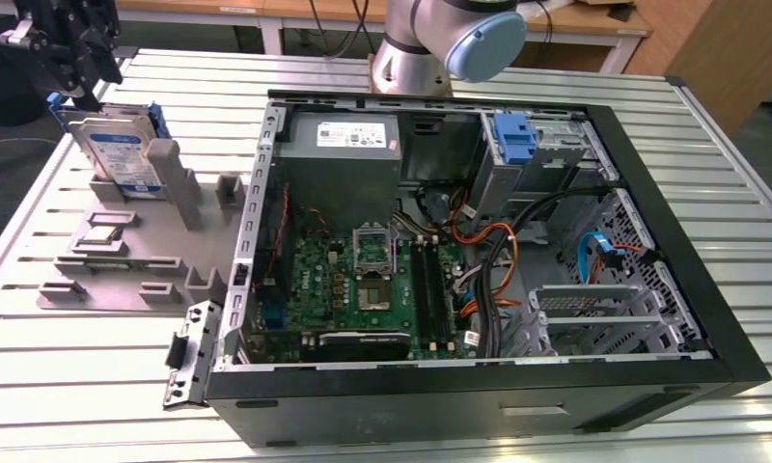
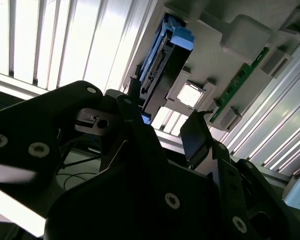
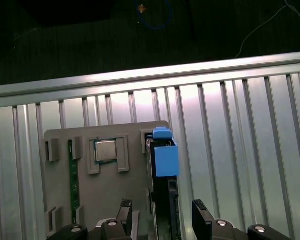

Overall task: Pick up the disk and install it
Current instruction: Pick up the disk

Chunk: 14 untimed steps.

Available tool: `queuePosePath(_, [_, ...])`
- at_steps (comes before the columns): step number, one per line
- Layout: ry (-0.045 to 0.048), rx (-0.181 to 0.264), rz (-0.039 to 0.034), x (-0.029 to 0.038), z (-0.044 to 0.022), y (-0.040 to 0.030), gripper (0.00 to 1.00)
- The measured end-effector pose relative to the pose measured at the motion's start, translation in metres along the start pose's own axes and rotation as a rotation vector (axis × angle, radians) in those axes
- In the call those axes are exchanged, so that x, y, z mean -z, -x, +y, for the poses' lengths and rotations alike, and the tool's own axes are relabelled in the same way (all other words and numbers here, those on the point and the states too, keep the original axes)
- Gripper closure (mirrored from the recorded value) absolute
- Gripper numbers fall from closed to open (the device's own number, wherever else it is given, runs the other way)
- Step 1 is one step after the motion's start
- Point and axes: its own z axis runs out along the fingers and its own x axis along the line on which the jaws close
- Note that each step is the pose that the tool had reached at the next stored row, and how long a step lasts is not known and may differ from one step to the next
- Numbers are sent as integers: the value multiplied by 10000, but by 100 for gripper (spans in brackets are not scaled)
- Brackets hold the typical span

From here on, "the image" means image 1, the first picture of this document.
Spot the hard disk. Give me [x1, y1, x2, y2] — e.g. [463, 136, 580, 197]
[48, 91, 172, 199]

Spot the power wire with black connectors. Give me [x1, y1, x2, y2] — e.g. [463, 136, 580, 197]
[589, 242, 663, 286]

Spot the silver disk bay cage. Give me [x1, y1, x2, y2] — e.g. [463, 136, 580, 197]
[519, 283, 707, 359]

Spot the black chair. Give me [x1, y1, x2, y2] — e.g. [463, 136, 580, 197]
[0, 14, 56, 127]

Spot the silver CPU chip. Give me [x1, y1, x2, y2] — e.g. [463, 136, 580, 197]
[80, 226, 128, 247]

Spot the grey parts rack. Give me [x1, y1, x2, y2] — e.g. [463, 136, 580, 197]
[34, 139, 249, 314]

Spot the green RAM stick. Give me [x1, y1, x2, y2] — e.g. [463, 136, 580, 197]
[82, 259, 153, 271]

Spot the black case fan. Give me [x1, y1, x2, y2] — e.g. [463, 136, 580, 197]
[256, 180, 292, 290]

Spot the grey power supply box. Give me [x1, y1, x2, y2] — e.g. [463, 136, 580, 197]
[274, 111, 404, 237]

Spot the metal CPU socket cover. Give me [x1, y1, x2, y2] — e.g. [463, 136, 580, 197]
[350, 222, 397, 281]

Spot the silver expansion card retainer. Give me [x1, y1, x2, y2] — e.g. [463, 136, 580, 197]
[161, 298, 225, 411]

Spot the green motherboard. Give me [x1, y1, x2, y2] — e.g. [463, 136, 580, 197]
[242, 226, 484, 363]

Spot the CPU socket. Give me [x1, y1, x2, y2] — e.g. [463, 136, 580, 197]
[357, 278, 393, 313]

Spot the blue plastic drive latch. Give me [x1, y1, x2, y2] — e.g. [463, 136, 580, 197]
[493, 113, 539, 166]

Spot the silver optical drive cage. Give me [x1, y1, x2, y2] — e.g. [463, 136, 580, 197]
[473, 109, 619, 228]

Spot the black RAM slot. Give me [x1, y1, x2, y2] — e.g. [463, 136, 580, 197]
[409, 234, 436, 352]
[427, 233, 457, 350]

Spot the black graphics card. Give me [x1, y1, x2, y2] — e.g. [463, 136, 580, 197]
[298, 329, 413, 364]

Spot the black PC case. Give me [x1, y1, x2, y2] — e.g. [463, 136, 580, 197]
[160, 89, 772, 448]

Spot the brown wooden cabinet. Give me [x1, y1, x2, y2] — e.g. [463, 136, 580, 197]
[627, 0, 772, 136]

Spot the yellow black wire bundle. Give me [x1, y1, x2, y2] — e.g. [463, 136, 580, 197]
[389, 209, 440, 238]

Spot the orange red wire bundle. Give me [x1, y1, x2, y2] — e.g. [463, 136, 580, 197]
[451, 190, 523, 310]

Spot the wooden desk white frame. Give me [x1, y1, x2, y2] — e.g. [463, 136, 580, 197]
[112, 0, 655, 73]

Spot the black cable bundle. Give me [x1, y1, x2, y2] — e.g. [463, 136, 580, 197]
[473, 186, 619, 359]

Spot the blue data wire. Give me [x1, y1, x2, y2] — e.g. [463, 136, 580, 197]
[580, 230, 620, 286]

